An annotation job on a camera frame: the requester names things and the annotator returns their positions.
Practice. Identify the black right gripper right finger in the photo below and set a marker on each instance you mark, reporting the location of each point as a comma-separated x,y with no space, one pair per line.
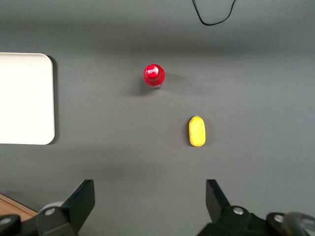
216,204

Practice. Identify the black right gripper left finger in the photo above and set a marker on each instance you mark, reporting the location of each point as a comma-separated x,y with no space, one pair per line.
78,204

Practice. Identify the wooden drawer cabinet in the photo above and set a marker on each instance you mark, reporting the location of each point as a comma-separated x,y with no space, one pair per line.
9,206

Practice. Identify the red coke bottle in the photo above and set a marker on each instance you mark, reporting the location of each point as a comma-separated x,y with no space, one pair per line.
152,73

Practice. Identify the yellow lemon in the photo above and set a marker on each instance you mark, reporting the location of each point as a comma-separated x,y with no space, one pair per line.
197,131

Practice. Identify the cream plastic tray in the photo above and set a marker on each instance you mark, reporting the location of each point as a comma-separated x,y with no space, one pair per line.
24,98

